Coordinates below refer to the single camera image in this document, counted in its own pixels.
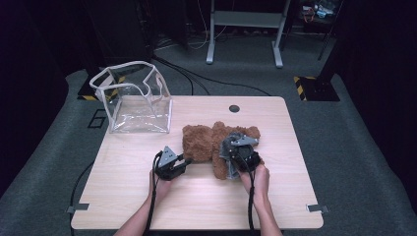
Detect brown teddy bear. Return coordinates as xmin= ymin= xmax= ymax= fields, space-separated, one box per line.
xmin=181 ymin=121 xmax=266 ymax=181

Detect grey tape strip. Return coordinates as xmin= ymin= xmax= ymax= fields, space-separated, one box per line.
xmin=306 ymin=204 xmax=329 ymax=214
xmin=67 ymin=203 xmax=90 ymax=214

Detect hand-held gripper cable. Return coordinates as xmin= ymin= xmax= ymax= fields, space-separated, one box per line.
xmin=143 ymin=150 xmax=164 ymax=236
xmin=238 ymin=152 xmax=258 ymax=232

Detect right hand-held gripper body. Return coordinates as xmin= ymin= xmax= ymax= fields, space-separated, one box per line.
xmin=225 ymin=133 xmax=264 ymax=173

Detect person's left hand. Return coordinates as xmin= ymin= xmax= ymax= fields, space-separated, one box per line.
xmin=149 ymin=170 xmax=174 ymax=205

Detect black stand with striped base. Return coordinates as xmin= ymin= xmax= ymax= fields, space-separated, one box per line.
xmin=293 ymin=60 xmax=342 ymax=102
xmin=77 ymin=60 xmax=127 ymax=101

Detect left hand-held gripper cable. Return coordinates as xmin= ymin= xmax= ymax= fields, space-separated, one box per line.
xmin=143 ymin=150 xmax=164 ymax=236

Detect cluttered dark shelf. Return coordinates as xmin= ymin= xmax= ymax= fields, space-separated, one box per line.
xmin=296 ymin=0 xmax=343 ymax=33

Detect right hand-held gripper cable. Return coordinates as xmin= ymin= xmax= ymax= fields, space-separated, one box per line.
xmin=238 ymin=152 xmax=258 ymax=232

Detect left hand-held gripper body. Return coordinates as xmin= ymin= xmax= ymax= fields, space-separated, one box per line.
xmin=153 ymin=146 xmax=185 ymax=182

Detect clear plastic bag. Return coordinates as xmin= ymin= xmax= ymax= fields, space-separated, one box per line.
xmin=89 ymin=60 xmax=174 ymax=135

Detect white cable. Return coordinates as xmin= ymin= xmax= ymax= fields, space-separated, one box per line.
xmin=188 ymin=0 xmax=228 ymax=51

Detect black floor cables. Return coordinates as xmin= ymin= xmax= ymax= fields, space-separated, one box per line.
xmin=151 ymin=53 xmax=273 ymax=97

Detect white metal stand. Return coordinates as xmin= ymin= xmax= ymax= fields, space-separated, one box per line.
xmin=206 ymin=0 xmax=291 ymax=69

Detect person's right hand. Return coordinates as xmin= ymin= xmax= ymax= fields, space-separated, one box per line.
xmin=237 ymin=161 xmax=271 ymax=204

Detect grey towel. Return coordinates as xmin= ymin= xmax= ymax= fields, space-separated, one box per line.
xmin=218 ymin=132 xmax=260 ymax=180

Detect black cabinet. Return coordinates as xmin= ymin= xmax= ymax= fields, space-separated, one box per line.
xmin=82 ymin=0 xmax=155 ymax=67

